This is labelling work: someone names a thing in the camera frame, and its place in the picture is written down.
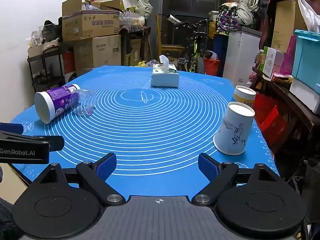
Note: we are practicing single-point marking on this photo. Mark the red bucket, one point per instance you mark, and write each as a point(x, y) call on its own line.
point(212, 66)

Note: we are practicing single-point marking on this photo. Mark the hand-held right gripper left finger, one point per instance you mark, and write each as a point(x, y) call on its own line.
point(107, 167)

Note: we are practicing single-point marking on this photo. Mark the teal storage bin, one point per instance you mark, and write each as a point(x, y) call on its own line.
point(308, 55)

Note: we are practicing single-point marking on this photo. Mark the floral purple bag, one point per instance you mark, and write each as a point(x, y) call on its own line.
point(226, 17)

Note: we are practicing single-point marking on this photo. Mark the bag of plastic bottles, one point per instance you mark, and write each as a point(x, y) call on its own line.
point(131, 18)

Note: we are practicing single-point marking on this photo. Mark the dark wooden side table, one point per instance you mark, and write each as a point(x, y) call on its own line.
point(295, 115)

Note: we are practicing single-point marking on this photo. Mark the black metal shelf rack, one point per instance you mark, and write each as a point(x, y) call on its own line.
point(45, 65)

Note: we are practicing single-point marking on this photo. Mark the white tissue box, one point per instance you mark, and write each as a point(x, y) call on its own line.
point(165, 77)

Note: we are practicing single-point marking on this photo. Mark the green and white box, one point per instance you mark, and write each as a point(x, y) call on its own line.
point(268, 61)

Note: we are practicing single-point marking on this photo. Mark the black bicycle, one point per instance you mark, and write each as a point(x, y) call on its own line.
point(197, 47)

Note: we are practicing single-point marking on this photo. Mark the small cardboard box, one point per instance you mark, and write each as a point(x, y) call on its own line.
point(41, 47)

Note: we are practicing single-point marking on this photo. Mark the large plain cardboard box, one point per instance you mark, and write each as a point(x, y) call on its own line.
point(100, 53)

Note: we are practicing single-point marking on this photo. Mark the yellow band paper cup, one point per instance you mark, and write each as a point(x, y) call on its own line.
point(243, 95)

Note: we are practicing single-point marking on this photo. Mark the tall cardboard box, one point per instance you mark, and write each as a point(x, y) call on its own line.
point(285, 25)

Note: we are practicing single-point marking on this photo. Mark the dark bag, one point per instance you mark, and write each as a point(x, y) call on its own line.
point(51, 31)

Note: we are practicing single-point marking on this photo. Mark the red bag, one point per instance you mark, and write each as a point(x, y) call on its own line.
point(271, 120)

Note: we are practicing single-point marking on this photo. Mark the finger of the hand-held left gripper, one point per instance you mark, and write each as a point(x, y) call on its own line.
point(12, 128)
point(55, 143)

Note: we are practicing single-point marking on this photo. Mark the purple label white cup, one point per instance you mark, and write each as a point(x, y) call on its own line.
point(58, 101)

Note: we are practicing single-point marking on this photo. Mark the dark fuzzy cloth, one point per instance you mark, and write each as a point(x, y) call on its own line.
point(6, 220)

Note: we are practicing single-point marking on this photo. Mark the pink plastic container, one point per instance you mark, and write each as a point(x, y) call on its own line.
point(288, 55)

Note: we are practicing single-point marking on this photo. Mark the white plastic bag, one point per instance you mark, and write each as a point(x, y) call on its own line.
point(311, 15)

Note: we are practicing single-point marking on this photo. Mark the yellow wooden chair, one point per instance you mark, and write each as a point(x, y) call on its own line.
point(167, 47)

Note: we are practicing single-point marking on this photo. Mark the printed cardboard box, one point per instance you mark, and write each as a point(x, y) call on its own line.
point(90, 25)

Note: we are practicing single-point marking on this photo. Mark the white printed paper cup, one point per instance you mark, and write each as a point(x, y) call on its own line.
point(233, 132)

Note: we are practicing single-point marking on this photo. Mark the open cardboard box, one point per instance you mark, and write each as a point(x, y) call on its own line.
point(82, 5)

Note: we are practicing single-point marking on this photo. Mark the blue silicone baking mat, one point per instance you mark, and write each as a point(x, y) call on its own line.
point(150, 120)

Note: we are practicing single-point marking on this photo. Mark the clear plastic cup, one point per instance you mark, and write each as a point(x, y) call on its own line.
point(83, 103)

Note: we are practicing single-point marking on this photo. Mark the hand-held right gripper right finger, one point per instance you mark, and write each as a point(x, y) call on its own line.
point(207, 167)

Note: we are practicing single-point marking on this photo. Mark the white chest freezer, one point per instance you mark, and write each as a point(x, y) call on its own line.
point(241, 55)

